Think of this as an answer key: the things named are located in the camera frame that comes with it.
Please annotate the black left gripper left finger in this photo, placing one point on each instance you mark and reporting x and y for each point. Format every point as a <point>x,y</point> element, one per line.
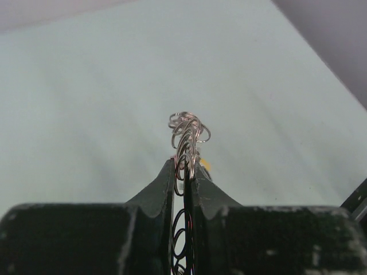
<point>133,237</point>

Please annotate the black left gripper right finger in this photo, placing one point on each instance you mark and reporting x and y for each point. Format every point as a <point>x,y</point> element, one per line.
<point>229,238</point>

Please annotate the metal key organizer with rings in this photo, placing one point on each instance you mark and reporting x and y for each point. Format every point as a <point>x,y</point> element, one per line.
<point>187,132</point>

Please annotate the yellow key tag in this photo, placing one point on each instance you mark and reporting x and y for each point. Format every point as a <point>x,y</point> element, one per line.
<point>206,165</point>

